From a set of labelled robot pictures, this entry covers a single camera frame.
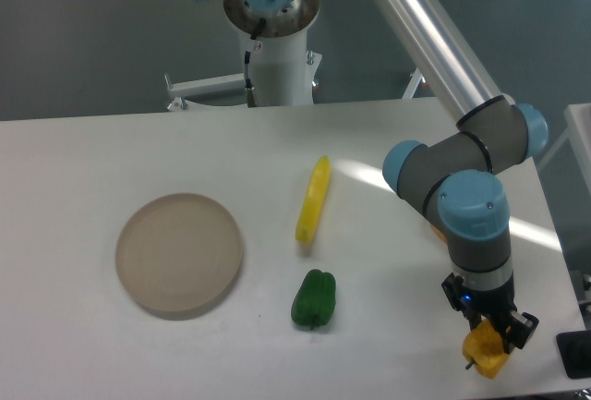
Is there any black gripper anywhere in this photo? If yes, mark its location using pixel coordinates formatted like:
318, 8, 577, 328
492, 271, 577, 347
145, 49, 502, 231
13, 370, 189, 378
441, 273, 539, 355

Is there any yellow bell pepper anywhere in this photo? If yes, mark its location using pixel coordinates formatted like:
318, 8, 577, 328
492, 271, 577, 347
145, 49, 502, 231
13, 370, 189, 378
462, 320, 510, 379

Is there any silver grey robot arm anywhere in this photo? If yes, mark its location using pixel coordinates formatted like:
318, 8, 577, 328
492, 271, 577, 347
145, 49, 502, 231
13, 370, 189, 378
200, 0, 548, 353

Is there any green bell pepper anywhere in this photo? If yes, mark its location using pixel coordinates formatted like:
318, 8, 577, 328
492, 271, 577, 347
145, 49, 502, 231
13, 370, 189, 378
291, 269, 337, 330

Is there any beige round plate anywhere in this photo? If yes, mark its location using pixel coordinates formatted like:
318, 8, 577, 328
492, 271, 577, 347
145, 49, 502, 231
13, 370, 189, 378
115, 193, 244, 321

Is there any black device at table edge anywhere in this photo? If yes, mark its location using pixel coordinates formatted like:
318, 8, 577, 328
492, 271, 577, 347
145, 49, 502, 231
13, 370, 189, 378
556, 330, 590, 380

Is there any orange pumpkin slice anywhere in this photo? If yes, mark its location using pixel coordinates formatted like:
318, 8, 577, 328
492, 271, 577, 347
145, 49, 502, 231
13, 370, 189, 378
430, 224, 447, 243

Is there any yellow corn cob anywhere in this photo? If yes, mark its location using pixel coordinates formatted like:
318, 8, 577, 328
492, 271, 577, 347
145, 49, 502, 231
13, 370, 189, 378
295, 155, 332, 244

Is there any white side table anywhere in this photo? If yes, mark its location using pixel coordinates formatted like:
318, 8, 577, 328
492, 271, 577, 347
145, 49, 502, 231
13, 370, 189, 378
537, 103, 590, 177

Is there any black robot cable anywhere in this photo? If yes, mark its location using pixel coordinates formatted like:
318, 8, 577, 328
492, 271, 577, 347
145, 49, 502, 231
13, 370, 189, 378
242, 18, 268, 108

